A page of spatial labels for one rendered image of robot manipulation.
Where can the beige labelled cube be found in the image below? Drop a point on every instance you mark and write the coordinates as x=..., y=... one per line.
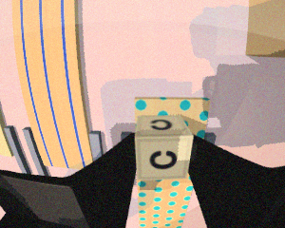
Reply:
x=163, y=147

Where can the orange strip with teal dots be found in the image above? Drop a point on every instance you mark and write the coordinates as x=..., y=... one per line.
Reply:
x=162, y=203

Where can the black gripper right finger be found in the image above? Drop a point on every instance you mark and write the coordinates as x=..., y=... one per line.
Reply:
x=234, y=192

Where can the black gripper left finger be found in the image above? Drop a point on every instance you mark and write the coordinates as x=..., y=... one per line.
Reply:
x=98, y=196

